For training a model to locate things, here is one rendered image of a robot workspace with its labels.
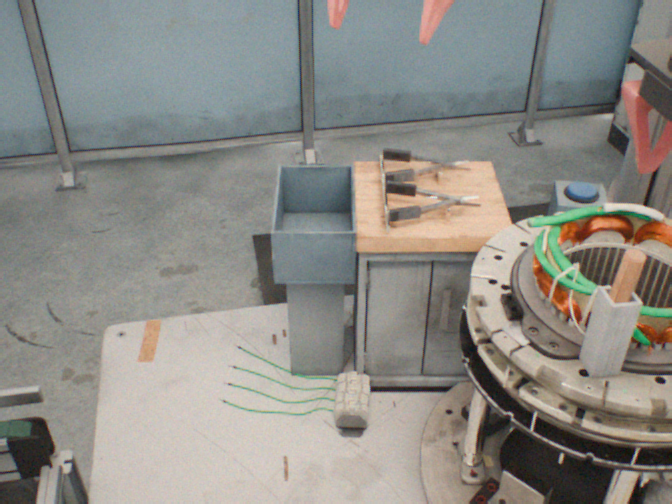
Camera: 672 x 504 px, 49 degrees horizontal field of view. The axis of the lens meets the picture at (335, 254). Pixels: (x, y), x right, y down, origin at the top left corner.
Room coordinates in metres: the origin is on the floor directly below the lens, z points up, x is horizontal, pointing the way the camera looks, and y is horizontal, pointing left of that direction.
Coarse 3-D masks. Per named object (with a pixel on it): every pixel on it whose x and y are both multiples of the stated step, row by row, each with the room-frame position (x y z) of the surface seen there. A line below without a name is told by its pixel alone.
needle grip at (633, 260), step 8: (624, 256) 0.49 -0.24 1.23; (632, 256) 0.49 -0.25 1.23; (640, 256) 0.49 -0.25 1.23; (624, 264) 0.49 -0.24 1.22; (632, 264) 0.48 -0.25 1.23; (640, 264) 0.48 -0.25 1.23; (624, 272) 0.49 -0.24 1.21; (632, 272) 0.48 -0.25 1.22; (616, 280) 0.49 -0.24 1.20; (624, 280) 0.49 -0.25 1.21; (632, 280) 0.48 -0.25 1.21; (616, 288) 0.49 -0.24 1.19; (624, 288) 0.49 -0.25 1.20; (632, 288) 0.49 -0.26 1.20; (616, 296) 0.49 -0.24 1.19; (624, 296) 0.49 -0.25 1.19
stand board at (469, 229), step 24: (360, 168) 0.91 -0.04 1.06; (384, 168) 0.91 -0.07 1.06; (408, 168) 0.91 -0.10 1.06; (480, 168) 0.91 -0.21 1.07; (360, 192) 0.85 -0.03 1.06; (456, 192) 0.85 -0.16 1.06; (480, 192) 0.85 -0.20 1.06; (360, 216) 0.79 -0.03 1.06; (432, 216) 0.79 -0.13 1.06; (456, 216) 0.79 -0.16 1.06; (480, 216) 0.79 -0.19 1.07; (504, 216) 0.79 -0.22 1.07; (360, 240) 0.75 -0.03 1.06; (384, 240) 0.75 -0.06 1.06; (408, 240) 0.74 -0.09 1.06; (432, 240) 0.74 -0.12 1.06; (456, 240) 0.74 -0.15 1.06; (480, 240) 0.74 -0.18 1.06
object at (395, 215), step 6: (390, 210) 0.76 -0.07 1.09; (396, 210) 0.76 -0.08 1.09; (402, 210) 0.76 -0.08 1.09; (408, 210) 0.76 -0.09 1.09; (414, 210) 0.76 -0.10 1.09; (420, 210) 0.77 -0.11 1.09; (390, 216) 0.76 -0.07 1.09; (396, 216) 0.76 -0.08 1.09; (402, 216) 0.76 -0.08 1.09; (408, 216) 0.76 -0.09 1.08; (414, 216) 0.76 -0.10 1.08
